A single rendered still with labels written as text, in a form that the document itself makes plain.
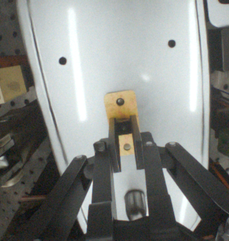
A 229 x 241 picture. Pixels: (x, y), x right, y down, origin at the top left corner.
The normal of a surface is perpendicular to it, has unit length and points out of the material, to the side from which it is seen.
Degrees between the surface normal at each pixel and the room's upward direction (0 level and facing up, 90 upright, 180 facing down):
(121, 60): 0
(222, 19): 0
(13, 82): 90
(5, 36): 0
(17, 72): 90
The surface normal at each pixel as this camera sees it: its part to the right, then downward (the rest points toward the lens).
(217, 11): -0.02, 0.34
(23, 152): 0.99, -0.15
